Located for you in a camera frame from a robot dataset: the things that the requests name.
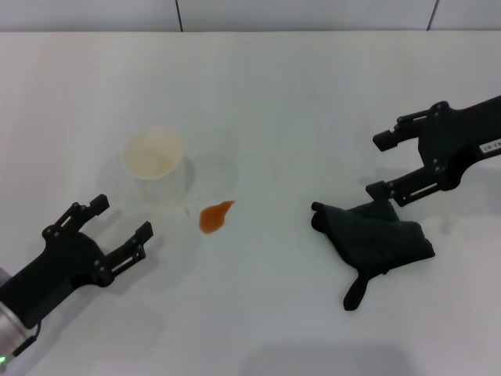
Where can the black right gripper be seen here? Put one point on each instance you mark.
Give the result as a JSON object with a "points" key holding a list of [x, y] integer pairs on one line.
{"points": [[454, 137]]}

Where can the white paper cup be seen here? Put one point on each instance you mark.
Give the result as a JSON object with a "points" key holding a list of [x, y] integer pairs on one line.
{"points": [[156, 184]]}

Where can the dark blue rag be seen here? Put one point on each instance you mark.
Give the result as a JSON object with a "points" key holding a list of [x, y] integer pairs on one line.
{"points": [[372, 239]]}

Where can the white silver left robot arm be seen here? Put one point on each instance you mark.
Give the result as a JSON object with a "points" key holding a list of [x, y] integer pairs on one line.
{"points": [[9, 329]]}

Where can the brown water stain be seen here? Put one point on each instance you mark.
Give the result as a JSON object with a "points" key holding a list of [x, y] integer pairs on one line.
{"points": [[213, 219]]}

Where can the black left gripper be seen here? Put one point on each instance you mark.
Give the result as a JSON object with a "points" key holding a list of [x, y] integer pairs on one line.
{"points": [[58, 266]]}

